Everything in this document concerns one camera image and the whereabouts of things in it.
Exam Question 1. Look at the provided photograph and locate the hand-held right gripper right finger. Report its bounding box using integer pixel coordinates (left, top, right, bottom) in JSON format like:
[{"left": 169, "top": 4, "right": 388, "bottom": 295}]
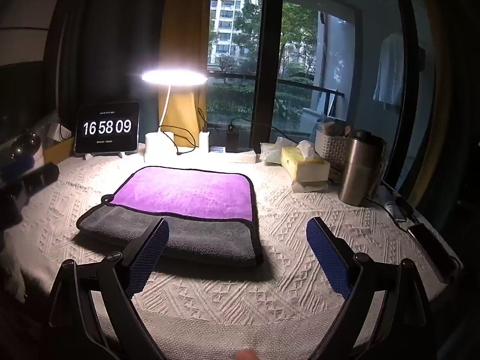
[{"left": 306, "top": 216, "right": 438, "bottom": 360}]

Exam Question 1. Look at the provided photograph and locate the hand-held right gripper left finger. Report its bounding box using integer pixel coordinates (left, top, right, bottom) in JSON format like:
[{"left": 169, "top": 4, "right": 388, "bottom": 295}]
[{"left": 49, "top": 217, "right": 170, "bottom": 360}]

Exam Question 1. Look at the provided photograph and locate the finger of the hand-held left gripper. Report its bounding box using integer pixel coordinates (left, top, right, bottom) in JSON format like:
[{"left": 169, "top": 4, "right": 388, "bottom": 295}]
[{"left": 0, "top": 132, "right": 61, "bottom": 211}]

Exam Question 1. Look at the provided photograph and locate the purple and grey towel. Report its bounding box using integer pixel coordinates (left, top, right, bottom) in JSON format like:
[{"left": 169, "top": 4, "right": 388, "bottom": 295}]
[{"left": 76, "top": 166, "right": 264, "bottom": 267}]

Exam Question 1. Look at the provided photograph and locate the yellow cardboard box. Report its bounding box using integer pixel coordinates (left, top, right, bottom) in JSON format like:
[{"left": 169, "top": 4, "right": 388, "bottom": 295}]
[{"left": 42, "top": 136, "right": 76, "bottom": 166}]

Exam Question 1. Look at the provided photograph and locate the white textured tablecloth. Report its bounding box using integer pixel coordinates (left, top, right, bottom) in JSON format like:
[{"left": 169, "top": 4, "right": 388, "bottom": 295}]
[{"left": 7, "top": 149, "right": 463, "bottom": 350}]

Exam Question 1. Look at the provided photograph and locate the white tablet stand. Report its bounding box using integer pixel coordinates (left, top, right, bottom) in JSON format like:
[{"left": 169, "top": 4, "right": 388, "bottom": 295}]
[{"left": 80, "top": 149, "right": 136, "bottom": 160}]

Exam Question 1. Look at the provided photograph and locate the tablet with clock display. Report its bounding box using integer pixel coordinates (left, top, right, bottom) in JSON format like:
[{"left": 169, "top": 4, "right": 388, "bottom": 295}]
[{"left": 74, "top": 101, "right": 141, "bottom": 155}]

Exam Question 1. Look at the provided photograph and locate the small black device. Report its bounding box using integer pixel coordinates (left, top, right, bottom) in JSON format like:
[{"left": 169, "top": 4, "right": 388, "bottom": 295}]
[{"left": 382, "top": 190, "right": 415, "bottom": 223}]

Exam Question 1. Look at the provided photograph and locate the stainless steel tumbler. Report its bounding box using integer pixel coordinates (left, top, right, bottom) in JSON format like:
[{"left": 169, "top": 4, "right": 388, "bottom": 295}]
[{"left": 337, "top": 130, "right": 387, "bottom": 207}]

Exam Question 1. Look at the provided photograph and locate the yellow tissue box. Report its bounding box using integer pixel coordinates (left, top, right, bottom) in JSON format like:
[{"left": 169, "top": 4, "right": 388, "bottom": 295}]
[{"left": 280, "top": 140, "right": 331, "bottom": 181}]

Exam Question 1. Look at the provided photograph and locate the black smartphone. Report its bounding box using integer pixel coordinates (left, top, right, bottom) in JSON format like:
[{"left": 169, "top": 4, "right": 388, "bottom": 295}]
[{"left": 407, "top": 222, "right": 460, "bottom": 284}]

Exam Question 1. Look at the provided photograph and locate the white desk lamp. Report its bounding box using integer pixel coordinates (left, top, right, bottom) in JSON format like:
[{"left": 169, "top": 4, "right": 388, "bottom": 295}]
[{"left": 140, "top": 68, "right": 209, "bottom": 163}]

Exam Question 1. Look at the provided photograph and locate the white slotted basket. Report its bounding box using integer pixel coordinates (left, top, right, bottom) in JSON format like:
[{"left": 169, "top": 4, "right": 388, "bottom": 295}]
[{"left": 314, "top": 120, "right": 352, "bottom": 166}]

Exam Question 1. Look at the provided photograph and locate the white soft tissue pack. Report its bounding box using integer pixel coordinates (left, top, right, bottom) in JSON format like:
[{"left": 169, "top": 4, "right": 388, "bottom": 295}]
[{"left": 260, "top": 136, "right": 290, "bottom": 166}]

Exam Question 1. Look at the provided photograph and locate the white power strip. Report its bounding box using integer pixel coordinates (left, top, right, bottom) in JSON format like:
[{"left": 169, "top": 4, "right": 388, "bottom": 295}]
[{"left": 210, "top": 146, "right": 258, "bottom": 164}]

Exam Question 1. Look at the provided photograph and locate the black charger block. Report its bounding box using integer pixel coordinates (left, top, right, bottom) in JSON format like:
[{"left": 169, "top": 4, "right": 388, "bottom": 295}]
[{"left": 225, "top": 127, "right": 241, "bottom": 154}]

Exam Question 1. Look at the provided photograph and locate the dark curtain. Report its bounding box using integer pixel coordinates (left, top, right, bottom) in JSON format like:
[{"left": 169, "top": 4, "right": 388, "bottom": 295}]
[{"left": 44, "top": 0, "right": 170, "bottom": 151}]

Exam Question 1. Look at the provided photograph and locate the black balcony railing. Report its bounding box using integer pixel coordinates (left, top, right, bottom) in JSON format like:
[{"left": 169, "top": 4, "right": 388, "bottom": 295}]
[{"left": 207, "top": 70, "right": 345, "bottom": 100}]

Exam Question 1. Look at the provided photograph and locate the white hanging shirt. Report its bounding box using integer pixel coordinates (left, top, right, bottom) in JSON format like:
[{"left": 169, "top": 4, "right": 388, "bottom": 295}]
[{"left": 373, "top": 33, "right": 406, "bottom": 106}]

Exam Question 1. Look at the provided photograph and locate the yellow curtain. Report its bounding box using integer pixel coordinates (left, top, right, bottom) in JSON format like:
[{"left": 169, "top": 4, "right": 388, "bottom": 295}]
[{"left": 157, "top": 0, "right": 213, "bottom": 148}]

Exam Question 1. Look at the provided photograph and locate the black lamp cable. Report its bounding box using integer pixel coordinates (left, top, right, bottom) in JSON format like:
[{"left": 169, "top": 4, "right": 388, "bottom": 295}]
[{"left": 158, "top": 107, "right": 209, "bottom": 156}]

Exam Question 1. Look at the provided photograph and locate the black window frame post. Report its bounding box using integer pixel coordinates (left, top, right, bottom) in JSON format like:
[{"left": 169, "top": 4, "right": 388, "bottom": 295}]
[{"left": 253, "top": 0, "right": 284, "bottom": 148}]

